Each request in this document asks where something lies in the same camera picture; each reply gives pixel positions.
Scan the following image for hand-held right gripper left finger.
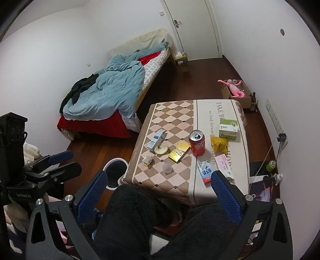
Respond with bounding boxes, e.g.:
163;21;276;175
25;170;108;260

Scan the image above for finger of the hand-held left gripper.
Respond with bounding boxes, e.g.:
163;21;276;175
24;150;74;175
25;162;82;191

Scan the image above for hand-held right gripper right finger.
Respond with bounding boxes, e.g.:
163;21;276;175
211;170;293;260

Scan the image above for pink white packet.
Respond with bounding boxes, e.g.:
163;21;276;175
214;153;236;181

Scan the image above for white round trash bin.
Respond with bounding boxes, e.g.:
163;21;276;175
103;158;129;189

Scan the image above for yellow snack packet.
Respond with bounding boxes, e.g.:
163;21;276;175
210;135;229;154

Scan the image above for red drink can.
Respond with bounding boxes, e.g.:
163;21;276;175
189;130;206;157

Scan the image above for gold box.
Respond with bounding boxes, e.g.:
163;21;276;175
168;140;191;164

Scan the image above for blue white box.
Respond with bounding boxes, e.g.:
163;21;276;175
147;130;167;153

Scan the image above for cream jacket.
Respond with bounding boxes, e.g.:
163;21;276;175
23;142;41;161

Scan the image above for magazines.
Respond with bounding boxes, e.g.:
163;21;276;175
248;175;276;203

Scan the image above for person's black fleece pants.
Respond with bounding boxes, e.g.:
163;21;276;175
92;184;241;260

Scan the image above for green white box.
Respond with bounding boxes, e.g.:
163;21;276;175
218;119;239;143

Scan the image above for black clothing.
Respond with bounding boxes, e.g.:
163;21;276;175
59;73;101;114

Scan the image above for pale fruit peel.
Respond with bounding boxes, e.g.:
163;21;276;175
153;142;170;156

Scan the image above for light blue duvet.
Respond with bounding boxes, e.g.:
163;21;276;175
61;53;146;121

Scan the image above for open cardboard box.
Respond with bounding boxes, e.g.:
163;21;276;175
220;79;253;109

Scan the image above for pink plush toy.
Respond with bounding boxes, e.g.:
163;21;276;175
217;79;251;99

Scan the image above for checked grey bedsheet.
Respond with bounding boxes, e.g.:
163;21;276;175
122;48;168;133

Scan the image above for cream bed cover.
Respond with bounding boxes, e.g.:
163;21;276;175
108;28;173;56

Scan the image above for white door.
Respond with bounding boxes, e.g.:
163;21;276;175
163;0;223;61

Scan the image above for white cable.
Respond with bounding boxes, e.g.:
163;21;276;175
249;139;281;181

